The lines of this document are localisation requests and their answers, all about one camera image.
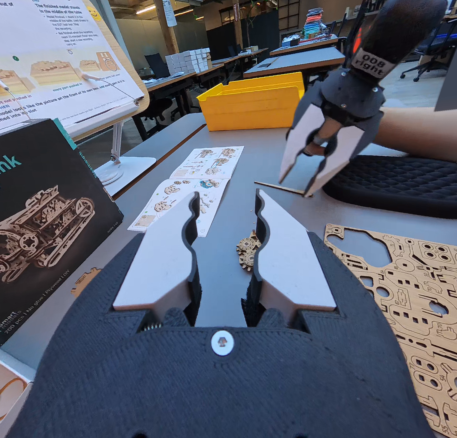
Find black puzzle kit box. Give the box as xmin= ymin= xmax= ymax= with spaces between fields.
xmin=0 ymin=118 xmax=124 ymax=346

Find black office chair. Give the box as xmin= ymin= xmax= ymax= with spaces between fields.
xmin=400 ymin=17 xmax=457 ymax=82
xmin=137 ymin=97 xmax=174 ymax=131

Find wooden gear assembly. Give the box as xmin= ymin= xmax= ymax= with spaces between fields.
xmin=236 ymin=230 xmax=263 ymax=272

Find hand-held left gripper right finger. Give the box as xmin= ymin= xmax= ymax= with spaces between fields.
xmin=243 ymin=189 xmax=338 ymax=327

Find black cushioned pad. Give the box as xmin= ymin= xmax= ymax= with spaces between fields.
xmin=323 ymin=155 xmax=457 ymax=219

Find printed instruction sheet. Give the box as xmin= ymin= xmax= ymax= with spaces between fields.
xmin=0 ymin=0 xmax=145 ymax=132

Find stack of yellow plastic bins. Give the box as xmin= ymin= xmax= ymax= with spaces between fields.
xmin=196 ymin=72 xmax=305 ymax=132

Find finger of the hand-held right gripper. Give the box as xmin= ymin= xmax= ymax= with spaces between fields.
xmin=278 ymin=103 xmax=326 ymax=185
xmin=303 ymin=125 xmax=366 ymax=198

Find person's right forearm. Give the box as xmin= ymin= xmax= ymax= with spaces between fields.
xmin=373 ymin=106 xmax=457 ymax=164

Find wooden office table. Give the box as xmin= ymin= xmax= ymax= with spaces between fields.
xmin=143 ymin=63 xmax=225 ymax=140

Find task instruction sheet on stand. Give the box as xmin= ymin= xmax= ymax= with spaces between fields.
xmin=70 ymin=0 xmax=150 ymax=142

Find grey top office table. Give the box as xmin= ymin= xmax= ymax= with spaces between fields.
xmin=243 ymin=47 xmax=346 ymax=80

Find grey desk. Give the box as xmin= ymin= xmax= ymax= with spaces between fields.
xmin=0 ymin=112 xmax=457 ymax=438

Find pile of tan rubber bands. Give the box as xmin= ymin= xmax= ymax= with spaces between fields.
xmin=0 ymin=375 xmax=28 ymax=421

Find stack of white boxes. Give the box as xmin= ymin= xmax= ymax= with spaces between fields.
xmin=165 ymin=48 xmax=212 ymax=75

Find stack of colourful packets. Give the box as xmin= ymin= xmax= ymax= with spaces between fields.
xmin=303 ymin=8 xmax=328 ymax=39

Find laser-cut wooden parts sheet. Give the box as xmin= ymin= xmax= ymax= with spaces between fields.
xmin=324 ymin=224 xmax=457 ymax=438

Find pointed wooden stick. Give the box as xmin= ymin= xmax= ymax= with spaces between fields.
xmin=254 ymin=181 xmax=313 ymax=198

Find white cardboard box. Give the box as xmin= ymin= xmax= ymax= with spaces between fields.
xmin=0 ymin=349 xmax=36 ymax=436

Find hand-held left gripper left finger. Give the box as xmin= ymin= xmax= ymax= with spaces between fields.
xmin=112 ymin=191 xmax=201 ymax=327

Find white instruction booklet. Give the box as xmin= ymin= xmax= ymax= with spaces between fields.
xmin=128 ymin=146 xmax=245 ymax=238

